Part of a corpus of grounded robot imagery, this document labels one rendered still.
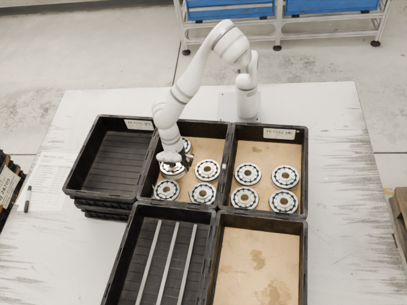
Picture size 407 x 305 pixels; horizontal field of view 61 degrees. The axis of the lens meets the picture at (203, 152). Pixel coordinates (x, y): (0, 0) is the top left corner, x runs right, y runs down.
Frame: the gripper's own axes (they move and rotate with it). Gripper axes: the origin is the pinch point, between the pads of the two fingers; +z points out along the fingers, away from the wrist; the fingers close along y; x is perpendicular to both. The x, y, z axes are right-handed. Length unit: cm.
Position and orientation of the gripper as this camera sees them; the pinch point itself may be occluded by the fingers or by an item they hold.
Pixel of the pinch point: (180, 167)
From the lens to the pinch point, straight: 138.2
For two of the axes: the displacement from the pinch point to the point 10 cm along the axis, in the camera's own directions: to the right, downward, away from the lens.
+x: -1.8, 8.0, -5.8
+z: 1.3, 6.0, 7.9
